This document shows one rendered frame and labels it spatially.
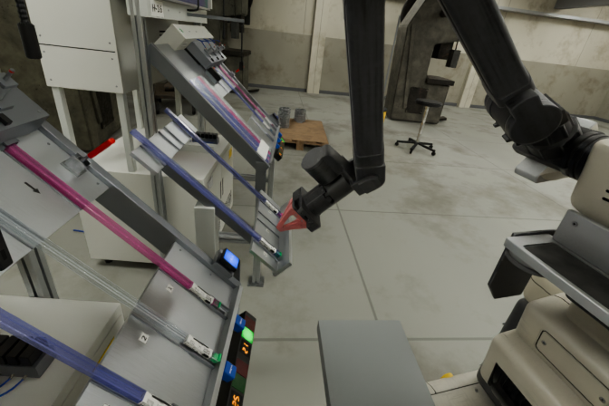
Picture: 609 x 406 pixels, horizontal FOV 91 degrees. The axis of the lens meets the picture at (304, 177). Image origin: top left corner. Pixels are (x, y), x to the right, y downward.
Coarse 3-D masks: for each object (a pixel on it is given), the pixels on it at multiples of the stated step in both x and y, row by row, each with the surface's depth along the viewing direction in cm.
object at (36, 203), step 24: (24, 144) 54; (48, 144) 58; (0, 168) 48; (24, 168) 51; (48, 168) 55; (0, 192) 46; (24, 192) 49; (48, 192) 52; (96, 192) 60; (24, 216) 47; (48, 216) 50; (72, 216) 53; (24, 240) 45
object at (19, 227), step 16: (0, 208) 44; (16, 224) 44; (32, 240) 45; (48, 240) 47; (64, 256) 47; (80, 272) 48; (96, 272) 50; (112, 288) 50; (128, 304) 51; (144, 304) 53; (160, 320) 54; (176, 336) 55
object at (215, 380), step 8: (240, 288) 75; (232, 296) 73; (240, 296) 73; (232, 304) 71; (232, 312) 68; (232, 320) 66; (224, 328) 65; (232, 328) 65; (224, 336) 63; (224, 344) 61; (224, 352) 60; (224, 360) 59; (216, 368) 57; (224, 368) 58; (216, 376) 55; (208, 384) 55; (216, 384) 54; (208, 392) 53; (216, 392) 53; (208, 400) 52; (216, 400) 52
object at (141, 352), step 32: (192, 256) 71; (160, 288) 59; (224, 288) 73; (128, 320) 51; (192, 320) 61; (224, 320) 67; (128, 352) 48; (160, 352) 52; (192, 352) 56; (96, 384) 42; (160, 384) 49; (192, 384) 53
